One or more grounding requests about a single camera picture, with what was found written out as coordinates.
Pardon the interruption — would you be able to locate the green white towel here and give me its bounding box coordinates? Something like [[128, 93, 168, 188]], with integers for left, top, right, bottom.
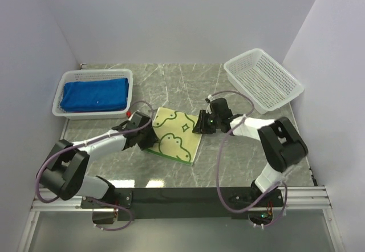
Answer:
[[147, 107, 202, 166]]

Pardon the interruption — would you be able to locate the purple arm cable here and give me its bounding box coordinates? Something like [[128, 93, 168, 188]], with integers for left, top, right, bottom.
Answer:
[[34, 100, 155, 232], [206, 90, 288, 227]]

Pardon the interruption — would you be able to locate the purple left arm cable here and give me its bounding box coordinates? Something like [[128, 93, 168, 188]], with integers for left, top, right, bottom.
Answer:
[[34, 100, 155, 232]]

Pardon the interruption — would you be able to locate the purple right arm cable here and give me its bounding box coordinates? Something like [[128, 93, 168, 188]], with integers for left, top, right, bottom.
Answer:
[[206, 90, 288, 227]]

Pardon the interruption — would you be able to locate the white plastic basket left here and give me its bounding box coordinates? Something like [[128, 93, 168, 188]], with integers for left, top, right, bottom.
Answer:
[[52, 69, 133, 120]]

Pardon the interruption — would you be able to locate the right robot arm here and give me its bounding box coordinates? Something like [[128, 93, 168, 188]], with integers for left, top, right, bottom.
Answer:
[[192, 98, 308, 206]]

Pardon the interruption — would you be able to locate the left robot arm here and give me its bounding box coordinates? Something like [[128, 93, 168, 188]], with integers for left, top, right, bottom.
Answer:
[[36, 111, 158, 208]]

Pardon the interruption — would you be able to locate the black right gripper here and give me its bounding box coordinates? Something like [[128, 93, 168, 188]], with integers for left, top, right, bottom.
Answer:
[[192, 109, 222, 135]]

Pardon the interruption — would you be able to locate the black base bar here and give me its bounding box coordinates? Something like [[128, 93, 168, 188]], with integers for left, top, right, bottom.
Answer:
[[80, 187, 283, 220]]

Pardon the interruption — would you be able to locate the blue towel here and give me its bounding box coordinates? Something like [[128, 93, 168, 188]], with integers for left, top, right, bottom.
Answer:
[[60, 78, 129, 112]]

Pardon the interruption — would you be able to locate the white plastic basket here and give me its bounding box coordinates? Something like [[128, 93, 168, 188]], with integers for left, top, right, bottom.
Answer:
[[52, 69, 133, 120], [224, 48, 304, 114]]

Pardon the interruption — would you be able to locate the white plastic basket right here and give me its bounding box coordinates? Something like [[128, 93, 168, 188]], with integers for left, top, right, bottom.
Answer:
[[224, 48, 304, 114]]

